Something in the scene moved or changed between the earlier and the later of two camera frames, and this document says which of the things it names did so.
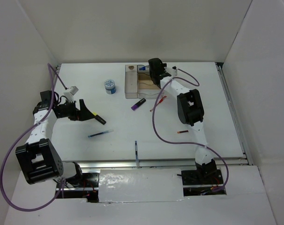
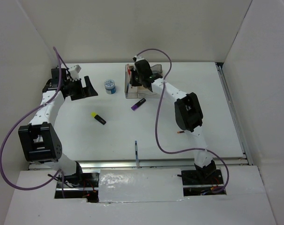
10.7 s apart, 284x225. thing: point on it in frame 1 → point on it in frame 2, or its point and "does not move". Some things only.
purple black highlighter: x=139 y=103 does not move
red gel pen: x=160 y=101 → x=129 y=71
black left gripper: x=83 y=114 → x=88 y=91
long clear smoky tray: x=131 y=81 does not move
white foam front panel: x=130 y=185 does not move
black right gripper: x=163 y=65 → x=132 y=82
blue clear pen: x=137 y=162 does not move
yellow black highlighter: x=99 y=118 does not move
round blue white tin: x=109 y=85 does not move
